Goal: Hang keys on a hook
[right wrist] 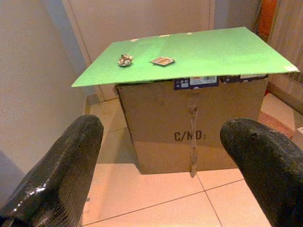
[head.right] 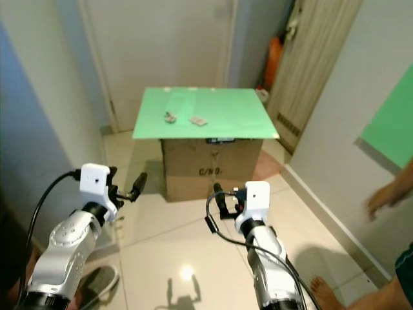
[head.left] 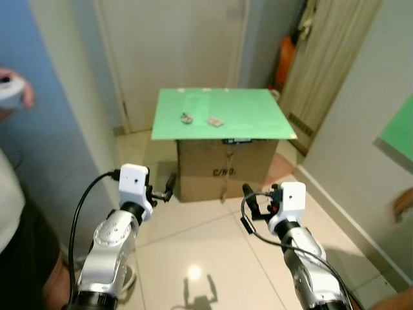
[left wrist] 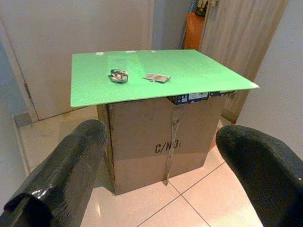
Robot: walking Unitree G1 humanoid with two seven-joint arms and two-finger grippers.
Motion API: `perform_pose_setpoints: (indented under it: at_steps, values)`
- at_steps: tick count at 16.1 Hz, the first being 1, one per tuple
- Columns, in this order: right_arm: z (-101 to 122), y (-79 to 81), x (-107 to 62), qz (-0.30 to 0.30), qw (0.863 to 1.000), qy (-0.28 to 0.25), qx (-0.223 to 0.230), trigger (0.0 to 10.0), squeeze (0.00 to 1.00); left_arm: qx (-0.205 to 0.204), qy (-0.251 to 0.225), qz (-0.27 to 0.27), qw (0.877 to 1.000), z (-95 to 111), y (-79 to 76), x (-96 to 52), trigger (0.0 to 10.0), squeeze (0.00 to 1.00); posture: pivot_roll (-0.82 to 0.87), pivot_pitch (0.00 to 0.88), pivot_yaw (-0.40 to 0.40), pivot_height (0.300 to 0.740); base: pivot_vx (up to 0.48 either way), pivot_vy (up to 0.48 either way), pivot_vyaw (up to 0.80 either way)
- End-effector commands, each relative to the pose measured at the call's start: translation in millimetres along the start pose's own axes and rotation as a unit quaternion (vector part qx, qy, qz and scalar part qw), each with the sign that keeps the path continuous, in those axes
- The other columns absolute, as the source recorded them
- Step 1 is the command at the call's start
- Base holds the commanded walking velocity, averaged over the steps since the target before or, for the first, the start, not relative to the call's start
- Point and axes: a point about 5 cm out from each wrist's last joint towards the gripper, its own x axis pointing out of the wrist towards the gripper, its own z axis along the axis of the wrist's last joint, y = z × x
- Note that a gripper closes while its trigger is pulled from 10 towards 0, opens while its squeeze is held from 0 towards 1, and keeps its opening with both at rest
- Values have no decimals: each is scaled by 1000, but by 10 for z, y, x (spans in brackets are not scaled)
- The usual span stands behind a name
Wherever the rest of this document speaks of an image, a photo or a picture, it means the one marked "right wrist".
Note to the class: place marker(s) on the keyring with white figurine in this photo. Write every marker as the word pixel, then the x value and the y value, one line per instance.
pixel 125 60

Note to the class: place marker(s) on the brown cardboard box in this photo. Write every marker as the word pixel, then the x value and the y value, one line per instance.
pixel 161 123

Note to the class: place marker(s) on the brown floor mat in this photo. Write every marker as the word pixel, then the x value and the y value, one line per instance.
pixel 274 123

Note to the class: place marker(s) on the light wooden door panel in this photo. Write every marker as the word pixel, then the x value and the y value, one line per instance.
pixel 288 47

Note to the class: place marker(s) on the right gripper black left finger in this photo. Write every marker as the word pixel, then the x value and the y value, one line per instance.
pixel 59 170

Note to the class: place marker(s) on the small printed card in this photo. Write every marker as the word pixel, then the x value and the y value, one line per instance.
pixel 162 61

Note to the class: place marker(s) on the brown paper tape strip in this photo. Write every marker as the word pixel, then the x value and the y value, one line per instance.
pixel 193 142

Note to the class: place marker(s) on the blue printed carton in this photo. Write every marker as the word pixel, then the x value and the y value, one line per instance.
pixel 243 78
pixel 196 82

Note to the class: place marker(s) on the plain green board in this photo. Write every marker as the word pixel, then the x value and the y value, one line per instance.
pixel 201 54

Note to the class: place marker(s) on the orange object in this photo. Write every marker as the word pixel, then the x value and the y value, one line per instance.
pixel 267 16

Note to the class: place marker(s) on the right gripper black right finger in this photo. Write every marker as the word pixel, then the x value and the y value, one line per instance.
pixel 267 165

